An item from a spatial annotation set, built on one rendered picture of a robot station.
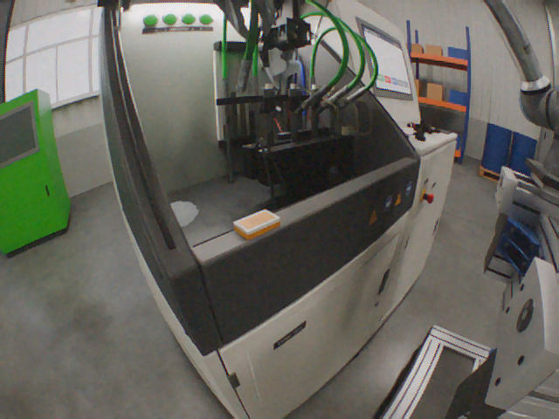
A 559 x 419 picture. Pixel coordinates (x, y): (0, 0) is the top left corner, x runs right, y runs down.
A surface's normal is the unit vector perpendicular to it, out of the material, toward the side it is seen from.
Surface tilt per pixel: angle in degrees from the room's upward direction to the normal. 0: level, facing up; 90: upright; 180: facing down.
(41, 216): 90
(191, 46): 90
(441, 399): 0
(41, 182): 90
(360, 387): 0
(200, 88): 90
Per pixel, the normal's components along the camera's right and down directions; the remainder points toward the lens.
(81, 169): 0.73, 0.30
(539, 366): -0.69, 0.34
